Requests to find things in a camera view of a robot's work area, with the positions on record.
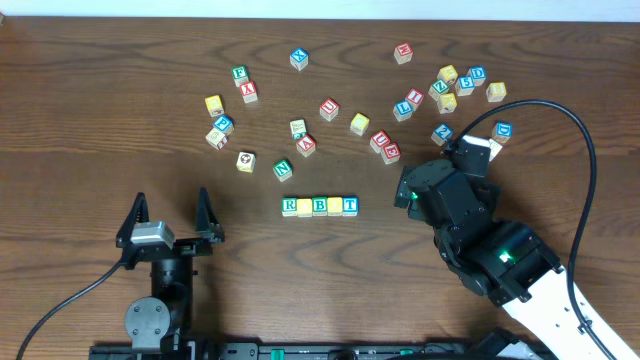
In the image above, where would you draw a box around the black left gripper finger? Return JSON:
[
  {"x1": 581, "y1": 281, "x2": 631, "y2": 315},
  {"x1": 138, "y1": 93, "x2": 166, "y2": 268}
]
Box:
[
  {"x1": 115, "y1": 192, "x2": 149, "y2": 248},
  {"x1": 195, "y1": 187, "x2": 225, "y2": 244}
]

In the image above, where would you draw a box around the green R block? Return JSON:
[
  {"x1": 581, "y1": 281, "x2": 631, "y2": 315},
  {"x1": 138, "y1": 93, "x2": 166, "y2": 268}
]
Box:
[{"x1": 281, "y1": 197, "x2": 298, "y2": 217}]

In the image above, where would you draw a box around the yellow o block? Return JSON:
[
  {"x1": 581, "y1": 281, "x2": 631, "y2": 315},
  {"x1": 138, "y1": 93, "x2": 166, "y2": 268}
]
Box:
[
  {"x1": 296, "y1": 198, "x2": 313, "y2": 217},
  {"x1": 350, "y1": 113, "x2": 370, "y2": 136},
  {"x1": 327, "y1": 197, "x2": 343, "y2": 216}
]

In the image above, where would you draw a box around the blue T block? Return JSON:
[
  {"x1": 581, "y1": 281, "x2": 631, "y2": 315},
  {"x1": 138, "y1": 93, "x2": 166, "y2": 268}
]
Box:
[{"x1": 342, "y1": 196, "x2": 359, "y2": 216}]

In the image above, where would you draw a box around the green B block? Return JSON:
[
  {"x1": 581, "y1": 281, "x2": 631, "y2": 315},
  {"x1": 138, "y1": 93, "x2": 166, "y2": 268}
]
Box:
[{"x1": 312, "y1": 197, "x2": 328, "y2": 216}]

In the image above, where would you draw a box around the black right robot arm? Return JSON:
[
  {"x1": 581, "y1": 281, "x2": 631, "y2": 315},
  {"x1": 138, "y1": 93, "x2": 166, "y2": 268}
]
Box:
[{"x1": 394, "y1": 135, "x2": 637, "y2": 359}]

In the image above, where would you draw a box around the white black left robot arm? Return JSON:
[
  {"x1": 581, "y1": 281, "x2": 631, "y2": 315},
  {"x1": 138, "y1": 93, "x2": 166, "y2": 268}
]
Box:
[{"x1": 115, "y1": 187, "x2": 225, "y2": 359}]

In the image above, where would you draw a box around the plain wooden tilted block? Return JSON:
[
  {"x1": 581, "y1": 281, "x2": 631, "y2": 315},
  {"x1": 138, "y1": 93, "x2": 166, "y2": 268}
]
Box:
[{"x1": 489, "y1": 139, "x2": 503, "y2": 162}]

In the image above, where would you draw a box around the blue 2 block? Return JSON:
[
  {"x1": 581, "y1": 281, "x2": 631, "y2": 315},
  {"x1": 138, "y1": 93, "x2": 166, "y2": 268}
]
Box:
[{"x1": 431, "y1": 123, "x2": 453, "y2": 146}]

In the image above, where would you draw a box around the wooden block flower picture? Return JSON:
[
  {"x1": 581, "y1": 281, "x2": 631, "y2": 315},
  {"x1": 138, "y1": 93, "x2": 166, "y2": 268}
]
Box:
[{"x1": 236, "y1": 152, "x2": 256, "y2": 173}]

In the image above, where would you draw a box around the blue D block right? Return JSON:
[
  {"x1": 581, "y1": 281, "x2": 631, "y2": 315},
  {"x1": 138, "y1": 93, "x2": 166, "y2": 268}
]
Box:
[{"x1": 491, "y1": 122, "x2": 513, "y2": 144}]

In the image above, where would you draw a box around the blue d block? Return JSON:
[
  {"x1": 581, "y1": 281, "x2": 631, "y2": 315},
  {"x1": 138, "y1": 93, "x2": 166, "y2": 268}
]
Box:
[
  {"x1": 491, "y1": 122, "x2": 513, "y2": 144},
  {"x1": 467, "y1": 66, "x2": 487, "y2": 87}
]

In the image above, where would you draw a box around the red E block lower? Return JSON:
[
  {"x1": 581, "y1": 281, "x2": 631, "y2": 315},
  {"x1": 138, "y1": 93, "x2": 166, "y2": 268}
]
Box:
[{"x1": 381, "y1": 142, "x2": 401, "y2": 164}]

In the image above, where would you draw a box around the red e block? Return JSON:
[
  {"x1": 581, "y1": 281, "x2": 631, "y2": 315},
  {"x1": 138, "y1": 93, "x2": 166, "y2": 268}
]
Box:
[
  {"x1": 381, "y1": 142, "x2": 401, "y2": 164},
  {"x1": 394, "y1": 43, "x2": 414, "y2": 65}
]

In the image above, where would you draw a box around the wooden block red edge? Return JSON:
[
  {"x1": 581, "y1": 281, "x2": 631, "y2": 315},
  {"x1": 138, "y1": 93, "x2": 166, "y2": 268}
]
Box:
[{"x1": 205, "y1": 128, "x2": 228, "y2": 150}]

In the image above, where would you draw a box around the yellow block with hammer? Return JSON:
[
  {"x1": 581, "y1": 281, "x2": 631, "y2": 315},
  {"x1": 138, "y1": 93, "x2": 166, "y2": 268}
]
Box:
[{"x1": 437, "y1": 93, "x2": 457, "y2": 114}]

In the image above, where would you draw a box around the green N block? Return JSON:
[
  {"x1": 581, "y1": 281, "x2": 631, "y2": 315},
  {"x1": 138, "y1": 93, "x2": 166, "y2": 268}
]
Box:
[{"x1": 273, "y1": 159, "x2": 293, "y2": 182}]

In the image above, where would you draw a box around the red U block lower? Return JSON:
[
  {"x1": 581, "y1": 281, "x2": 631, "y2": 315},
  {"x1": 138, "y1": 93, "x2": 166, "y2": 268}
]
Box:
[{"x1": 370, "y1": 130, "x2": 391, "y2": 153}]

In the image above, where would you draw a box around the red u block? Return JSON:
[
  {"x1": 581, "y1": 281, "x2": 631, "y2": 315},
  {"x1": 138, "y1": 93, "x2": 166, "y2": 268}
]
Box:
[
  {"x1": 370, "y1": 130, "x2": 391, "y2": 153},
  {"x1": 319, "y1": 98, "x2": 339, "y2": 122}
]

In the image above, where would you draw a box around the blue L block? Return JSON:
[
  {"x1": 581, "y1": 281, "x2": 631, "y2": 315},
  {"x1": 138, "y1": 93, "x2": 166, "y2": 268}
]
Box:
[{"x1": 393, "y1": 100, "x2": 413, "y2": 122}]

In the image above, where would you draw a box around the blue P block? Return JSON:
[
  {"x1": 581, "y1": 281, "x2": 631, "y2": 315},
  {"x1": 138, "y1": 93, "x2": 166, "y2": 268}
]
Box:
[{"x1": 212, "y1": 115, "x2": 234, "y2": 136}]

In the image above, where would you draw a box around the red I block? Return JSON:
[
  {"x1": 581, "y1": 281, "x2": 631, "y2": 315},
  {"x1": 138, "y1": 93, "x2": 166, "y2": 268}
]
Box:
[{"x1": 405, "y1": 88, "x2": 424, "y2": 111}]

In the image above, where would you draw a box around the green Z block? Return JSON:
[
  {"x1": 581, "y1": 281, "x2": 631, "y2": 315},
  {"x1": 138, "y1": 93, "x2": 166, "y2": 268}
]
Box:
[{"x1": 428, "y1": 79, "x2": 450, "y2": 101}]

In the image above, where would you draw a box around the blue 5 block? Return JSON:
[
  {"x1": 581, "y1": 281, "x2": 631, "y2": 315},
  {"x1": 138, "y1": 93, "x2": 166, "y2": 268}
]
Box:
[{"x1": 455, "y1": 76, "x2": 475, "y2": 97}]

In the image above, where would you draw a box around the yellow 8 block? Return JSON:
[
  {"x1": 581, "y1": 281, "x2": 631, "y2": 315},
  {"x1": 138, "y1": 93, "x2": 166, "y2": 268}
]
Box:
[{"x1": 486, "y1": 82, "x2": 507, "y2": 102}]

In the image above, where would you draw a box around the yellow block far left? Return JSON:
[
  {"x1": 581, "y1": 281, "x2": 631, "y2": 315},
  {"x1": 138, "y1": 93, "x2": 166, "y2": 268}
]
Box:
[{"x1": 205, "y1": 95, "x2": 225, "y2": 118}]

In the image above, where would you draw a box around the yellow block top right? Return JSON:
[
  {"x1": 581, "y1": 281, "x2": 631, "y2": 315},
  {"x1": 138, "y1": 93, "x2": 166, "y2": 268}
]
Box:
[{"x1": 437, "y1": 65, "x2": 458, "y2": 85}]

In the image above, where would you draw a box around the blue D block upper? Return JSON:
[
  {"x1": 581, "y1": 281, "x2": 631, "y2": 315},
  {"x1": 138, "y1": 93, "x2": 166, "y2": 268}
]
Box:
[{"x1": 467, "y1": 66, "x2": 487, "y2": 87}]

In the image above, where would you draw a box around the red A block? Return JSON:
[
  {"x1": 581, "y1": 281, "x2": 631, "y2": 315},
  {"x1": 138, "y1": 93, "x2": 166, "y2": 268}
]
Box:
[{"x1": 296, "y1": 134, "x2": 317, "y2": 157}]

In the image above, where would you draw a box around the wooden block green edge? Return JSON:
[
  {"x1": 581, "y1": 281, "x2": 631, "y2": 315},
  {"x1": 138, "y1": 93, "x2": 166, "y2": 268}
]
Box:
[{"x1": 289, "y1": 119, "x2": 308, "y2": 141}]

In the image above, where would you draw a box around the red E block top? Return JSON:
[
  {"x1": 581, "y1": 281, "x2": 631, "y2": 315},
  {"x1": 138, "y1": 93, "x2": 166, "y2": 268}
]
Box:
[{"x1": 394, "y1": 43, "x2": 414, "y2": 65}]

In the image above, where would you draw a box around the red U block upper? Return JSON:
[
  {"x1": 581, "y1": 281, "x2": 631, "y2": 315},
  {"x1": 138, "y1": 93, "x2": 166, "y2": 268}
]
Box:
[{"x1": 319, "y1": 98, "x2": 339, "y2": 122}]

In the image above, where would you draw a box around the green F block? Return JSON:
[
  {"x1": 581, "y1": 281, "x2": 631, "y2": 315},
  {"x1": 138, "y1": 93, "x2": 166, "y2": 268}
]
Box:
[{"x1": 232, "y1": 65, "x2": 249, "y2": 87}]

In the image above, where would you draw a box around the blue X block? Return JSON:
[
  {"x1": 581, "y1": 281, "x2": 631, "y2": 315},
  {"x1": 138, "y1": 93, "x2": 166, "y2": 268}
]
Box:
[{"x1": 290, "y1": 48, "x2": 309, "y2": 71}]

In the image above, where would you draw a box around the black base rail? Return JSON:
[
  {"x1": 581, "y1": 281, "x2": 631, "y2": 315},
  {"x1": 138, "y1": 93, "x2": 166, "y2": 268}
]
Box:
[{"x1": 88, "y1": 341, "x2": 551, "y2": 360}]

